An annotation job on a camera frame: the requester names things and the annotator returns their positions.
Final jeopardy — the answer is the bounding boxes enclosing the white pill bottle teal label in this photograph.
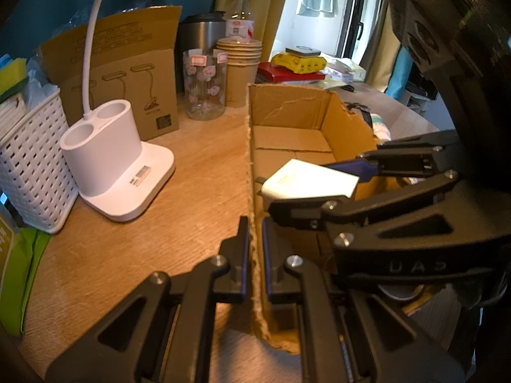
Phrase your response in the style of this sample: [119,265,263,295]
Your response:
[370,113,392,142]

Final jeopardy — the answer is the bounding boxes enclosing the stack of paper cups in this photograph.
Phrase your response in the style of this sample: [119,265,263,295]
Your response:
[217,37,263,107]

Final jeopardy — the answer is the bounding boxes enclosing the patterned glass jar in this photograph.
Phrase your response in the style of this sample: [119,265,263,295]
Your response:
[183,49,228,121]

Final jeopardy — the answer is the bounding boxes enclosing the red book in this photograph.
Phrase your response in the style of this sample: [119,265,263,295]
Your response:
[255,62,325,84]

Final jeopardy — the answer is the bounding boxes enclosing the green snack bag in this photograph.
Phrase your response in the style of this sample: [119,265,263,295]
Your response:
[0,209,50,337]

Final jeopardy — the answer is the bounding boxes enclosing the black scissors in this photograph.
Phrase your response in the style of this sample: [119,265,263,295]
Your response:
[340,84,355,93]

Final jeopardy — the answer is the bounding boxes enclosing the cardboard box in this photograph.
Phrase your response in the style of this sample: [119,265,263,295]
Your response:
[245,82,405,355]

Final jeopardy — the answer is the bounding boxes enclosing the yellow tissue pack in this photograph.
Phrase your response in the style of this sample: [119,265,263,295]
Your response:
[271,52,327,74]

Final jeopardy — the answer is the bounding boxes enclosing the white desk lamp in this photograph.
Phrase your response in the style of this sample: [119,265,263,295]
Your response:
[60,0,176,222]

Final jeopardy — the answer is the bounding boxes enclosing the brown metal tin can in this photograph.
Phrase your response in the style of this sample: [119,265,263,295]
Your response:
[378,284,432,316]

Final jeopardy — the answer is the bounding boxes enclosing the stainless steel thermos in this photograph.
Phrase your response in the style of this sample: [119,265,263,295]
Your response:
[175,11,225,94]

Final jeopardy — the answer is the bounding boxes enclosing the clear water bottle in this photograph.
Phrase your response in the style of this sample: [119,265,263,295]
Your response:
[226,0,254,41]

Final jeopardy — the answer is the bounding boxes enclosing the yellow green sponge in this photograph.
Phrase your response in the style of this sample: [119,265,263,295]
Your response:
[0,58,28,102]

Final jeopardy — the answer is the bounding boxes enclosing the brown lamp carton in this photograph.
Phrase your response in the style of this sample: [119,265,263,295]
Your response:
[38,5,181,141]

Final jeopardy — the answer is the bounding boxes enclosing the white woven plastic basket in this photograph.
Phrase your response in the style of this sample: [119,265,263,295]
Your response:
[1,91,79,234]

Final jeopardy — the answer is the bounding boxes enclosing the white tv stand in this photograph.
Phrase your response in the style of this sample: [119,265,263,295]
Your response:
[400,89,433,118]

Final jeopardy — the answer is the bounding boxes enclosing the white power bank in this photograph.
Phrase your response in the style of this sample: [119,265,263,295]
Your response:
[285,46,321,57]

